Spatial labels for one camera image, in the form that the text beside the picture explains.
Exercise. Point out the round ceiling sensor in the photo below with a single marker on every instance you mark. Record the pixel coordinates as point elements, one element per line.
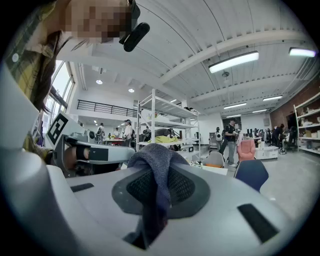
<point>225,74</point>

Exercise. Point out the person's left hand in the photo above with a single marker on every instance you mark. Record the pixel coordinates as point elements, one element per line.
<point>70,157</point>

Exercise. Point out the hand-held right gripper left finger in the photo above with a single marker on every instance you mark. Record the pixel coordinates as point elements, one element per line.
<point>100,200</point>

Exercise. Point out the black head camera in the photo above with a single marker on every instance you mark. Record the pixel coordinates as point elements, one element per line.
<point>136,35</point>

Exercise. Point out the yellow-green cloth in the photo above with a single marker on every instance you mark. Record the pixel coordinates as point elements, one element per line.
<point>166,138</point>

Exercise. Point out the person's left forearm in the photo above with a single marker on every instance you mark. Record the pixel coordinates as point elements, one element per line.
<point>37,150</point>

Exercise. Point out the dark blue cloth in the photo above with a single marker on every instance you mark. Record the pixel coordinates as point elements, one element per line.
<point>160,160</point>

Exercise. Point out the black mezzanine railing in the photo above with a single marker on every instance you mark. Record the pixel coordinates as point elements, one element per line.
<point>95,103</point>

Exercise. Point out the large window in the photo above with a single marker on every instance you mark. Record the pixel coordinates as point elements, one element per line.
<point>60,82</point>

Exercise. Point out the white microwave oven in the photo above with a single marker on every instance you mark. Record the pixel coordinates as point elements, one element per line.
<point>186,149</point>

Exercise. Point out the yellow plaid shirt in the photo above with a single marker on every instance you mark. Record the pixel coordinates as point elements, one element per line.
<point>27,75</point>

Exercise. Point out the orange cushion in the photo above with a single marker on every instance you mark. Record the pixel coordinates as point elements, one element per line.
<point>215,165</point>

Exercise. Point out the white low cabinet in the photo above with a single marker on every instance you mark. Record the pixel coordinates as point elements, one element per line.
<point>267,152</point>

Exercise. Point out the pink armchair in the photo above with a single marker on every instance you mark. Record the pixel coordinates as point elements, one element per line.
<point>246,150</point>

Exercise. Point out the grey chair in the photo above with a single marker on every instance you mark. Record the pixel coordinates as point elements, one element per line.
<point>213,157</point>

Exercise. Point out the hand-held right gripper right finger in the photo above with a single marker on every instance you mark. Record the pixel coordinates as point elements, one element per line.
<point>225,200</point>

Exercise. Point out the person's head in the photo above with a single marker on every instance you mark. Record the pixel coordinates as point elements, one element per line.
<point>95,20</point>

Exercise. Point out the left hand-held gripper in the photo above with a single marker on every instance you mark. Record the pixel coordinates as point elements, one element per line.
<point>58,128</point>

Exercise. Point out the blue chair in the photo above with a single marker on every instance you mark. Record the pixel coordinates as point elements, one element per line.
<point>251,172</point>

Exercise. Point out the white metal shelf rack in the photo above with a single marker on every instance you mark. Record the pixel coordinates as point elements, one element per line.
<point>153,112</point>
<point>296,125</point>

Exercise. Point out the long ceiling light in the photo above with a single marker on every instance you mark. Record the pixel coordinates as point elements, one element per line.
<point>235,106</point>
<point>233,62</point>
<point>272,98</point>
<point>260,111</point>
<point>301,52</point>

